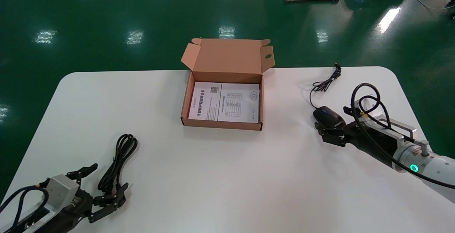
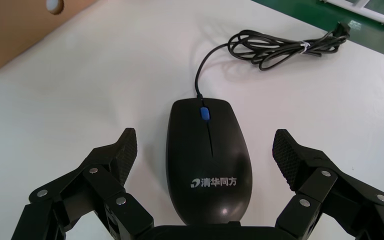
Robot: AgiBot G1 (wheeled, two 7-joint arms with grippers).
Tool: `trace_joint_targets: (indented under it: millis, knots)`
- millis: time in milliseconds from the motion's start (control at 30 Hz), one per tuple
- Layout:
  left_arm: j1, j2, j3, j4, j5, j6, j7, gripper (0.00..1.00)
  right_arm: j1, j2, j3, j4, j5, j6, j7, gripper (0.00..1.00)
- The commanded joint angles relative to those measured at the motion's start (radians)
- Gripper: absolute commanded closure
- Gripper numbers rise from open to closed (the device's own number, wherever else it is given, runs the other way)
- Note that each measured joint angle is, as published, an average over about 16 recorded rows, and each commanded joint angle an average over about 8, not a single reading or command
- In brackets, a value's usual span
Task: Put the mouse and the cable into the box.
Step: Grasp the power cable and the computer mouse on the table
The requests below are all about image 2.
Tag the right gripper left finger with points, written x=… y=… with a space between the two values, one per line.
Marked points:
x=99 y=185

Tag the brown cardboard storage box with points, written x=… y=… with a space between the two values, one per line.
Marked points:
x=13 y=33

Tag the white table base leg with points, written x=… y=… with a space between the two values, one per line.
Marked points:
x=361 y=8

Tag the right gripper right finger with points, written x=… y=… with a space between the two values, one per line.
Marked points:
x=324 y=185

